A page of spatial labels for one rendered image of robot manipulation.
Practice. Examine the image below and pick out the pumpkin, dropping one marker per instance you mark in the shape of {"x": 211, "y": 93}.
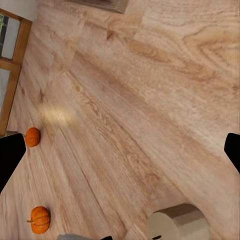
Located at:
{"x": 32, "y": 137}
{"x": 40, "y": 220}

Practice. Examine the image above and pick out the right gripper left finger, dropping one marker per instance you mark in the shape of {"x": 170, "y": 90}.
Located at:
{"x": 12, "y": 150}

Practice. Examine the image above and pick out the door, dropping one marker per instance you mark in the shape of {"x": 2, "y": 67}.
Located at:
{"x": 14, "y": 33}

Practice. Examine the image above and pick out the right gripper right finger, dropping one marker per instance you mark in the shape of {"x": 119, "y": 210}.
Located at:
{"x": 232, "y": 149}

